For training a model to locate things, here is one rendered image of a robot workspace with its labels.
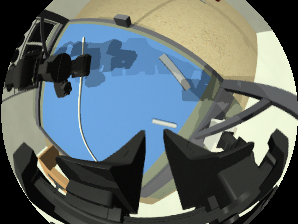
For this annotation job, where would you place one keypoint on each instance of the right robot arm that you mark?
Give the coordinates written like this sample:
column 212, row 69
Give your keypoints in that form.
column 59, row 68

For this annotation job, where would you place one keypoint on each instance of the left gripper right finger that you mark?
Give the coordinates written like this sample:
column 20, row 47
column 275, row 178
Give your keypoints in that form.
column 194, row 168

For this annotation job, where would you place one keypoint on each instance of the blue mat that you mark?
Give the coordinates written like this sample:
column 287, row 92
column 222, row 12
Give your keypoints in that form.
column 128, row 86

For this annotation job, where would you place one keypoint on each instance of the silver metal pin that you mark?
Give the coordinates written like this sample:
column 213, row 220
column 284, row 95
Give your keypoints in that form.
column 164, row 123

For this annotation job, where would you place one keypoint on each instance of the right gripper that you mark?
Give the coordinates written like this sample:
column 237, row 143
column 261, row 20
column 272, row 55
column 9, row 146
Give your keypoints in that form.
column 81, row 66

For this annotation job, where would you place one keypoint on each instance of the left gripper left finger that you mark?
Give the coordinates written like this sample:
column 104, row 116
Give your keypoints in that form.
column 120, row 173

